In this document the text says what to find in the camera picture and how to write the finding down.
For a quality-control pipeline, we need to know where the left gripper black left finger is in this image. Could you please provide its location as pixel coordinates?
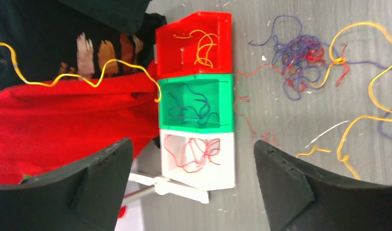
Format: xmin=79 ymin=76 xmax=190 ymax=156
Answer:
xmin=0 ymin=138 xmax=133 ymax=231

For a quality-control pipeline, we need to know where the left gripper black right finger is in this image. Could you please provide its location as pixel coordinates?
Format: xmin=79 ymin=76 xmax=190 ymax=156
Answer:
xmin=254 ymin=141 xmax=392 ymax=231

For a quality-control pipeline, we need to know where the yellow cable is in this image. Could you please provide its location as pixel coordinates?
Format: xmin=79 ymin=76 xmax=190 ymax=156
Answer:
xmin=173 ymin=29 xmax=219 ymax=68
xmin=295 ymin=21 xmax=392 ymax=181
xmin=0 ymin=42 xmax=162 ymax=103

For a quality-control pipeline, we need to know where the red cable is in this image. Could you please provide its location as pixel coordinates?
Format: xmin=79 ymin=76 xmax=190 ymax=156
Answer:
xmin=164 ymin=134 xmax=222 ymax=174

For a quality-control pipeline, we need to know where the coloured cable pile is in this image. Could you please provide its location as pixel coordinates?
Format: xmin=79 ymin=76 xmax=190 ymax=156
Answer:
xmin=234 ymin=14 xmax=392 ymax=147

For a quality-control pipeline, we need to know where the purple cable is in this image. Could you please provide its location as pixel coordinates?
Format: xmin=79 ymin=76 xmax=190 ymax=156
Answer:
xmin=168 ymin=83 xmax=220 ymax=126

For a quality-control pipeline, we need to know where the metal clothes rack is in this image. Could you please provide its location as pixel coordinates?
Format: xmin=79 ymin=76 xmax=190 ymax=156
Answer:
xmin=122 ymin=173 xmax=209 ymax=205

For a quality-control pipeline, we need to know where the red t-shirt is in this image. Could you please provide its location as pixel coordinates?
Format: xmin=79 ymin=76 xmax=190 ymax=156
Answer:
xmin=0 ymin=63 xmax=159 ymax=184

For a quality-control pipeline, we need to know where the white plastic bin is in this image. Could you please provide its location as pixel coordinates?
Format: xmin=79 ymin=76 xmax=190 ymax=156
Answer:
xmin=159 ymin=129 xmax=235 ymax=191

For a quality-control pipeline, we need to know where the green plastic bin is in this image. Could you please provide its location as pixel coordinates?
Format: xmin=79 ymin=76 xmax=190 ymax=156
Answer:
xmin=159 ymin=74 xmax=235 ymax=134

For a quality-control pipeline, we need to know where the black printed t-shirt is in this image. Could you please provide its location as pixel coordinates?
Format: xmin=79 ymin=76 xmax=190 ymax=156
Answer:
xmin=0 ymin=0 xmax=167 ymax=91

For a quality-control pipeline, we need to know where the red plastic bin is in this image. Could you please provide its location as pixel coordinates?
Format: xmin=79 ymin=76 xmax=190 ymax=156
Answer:
xmin=155 ymin=11 xmax=233 ymax=79

